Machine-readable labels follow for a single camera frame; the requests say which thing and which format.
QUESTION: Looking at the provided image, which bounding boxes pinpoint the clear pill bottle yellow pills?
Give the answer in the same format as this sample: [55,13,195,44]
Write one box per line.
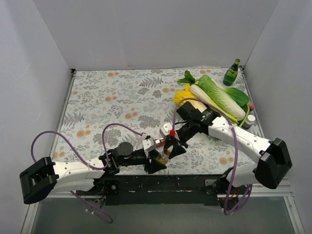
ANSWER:
[156,149,171,165]

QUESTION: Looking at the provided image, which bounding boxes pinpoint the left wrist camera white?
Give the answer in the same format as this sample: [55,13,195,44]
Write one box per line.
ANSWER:
[142,136,156,152]

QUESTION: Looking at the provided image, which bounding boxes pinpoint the pink radish toy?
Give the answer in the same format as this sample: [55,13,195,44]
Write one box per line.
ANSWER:
[248,101,254,111]

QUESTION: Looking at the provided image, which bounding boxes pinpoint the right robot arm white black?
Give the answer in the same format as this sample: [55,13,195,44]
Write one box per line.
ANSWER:
[160,101,293,194]

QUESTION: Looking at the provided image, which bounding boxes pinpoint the green glass bottle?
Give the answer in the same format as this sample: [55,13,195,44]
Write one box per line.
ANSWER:
[223,58,240,86]

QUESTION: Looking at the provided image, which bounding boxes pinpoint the red weekly pill organizer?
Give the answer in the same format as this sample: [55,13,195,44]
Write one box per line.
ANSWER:
[155,137,165,148]

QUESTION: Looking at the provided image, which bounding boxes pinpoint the green napa cabbage toy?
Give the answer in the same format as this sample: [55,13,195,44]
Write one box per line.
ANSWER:
[197,75,250,121]

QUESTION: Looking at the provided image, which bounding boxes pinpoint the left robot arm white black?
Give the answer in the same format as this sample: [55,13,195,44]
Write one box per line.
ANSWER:
[19,142,167,204]

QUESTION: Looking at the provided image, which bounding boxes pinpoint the yellow napa cabbage toy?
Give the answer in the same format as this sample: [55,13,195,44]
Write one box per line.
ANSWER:
[173,83,207,112]

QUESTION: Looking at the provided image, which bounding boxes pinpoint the floral tablecloth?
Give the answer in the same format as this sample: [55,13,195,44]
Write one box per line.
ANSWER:
[53,68,252,175]

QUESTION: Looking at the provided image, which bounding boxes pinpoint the green plastic basket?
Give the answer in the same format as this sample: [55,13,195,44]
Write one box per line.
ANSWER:
[175,102,251,140]

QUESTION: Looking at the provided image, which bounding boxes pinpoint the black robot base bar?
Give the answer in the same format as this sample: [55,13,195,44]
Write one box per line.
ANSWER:
[92,174,252,207]

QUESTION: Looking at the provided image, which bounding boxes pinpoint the white daikon radish toy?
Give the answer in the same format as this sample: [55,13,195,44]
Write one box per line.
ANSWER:
[177,70,212,102]

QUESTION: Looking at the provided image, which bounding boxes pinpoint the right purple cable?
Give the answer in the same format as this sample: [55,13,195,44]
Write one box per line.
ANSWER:
[172,97,253,215]

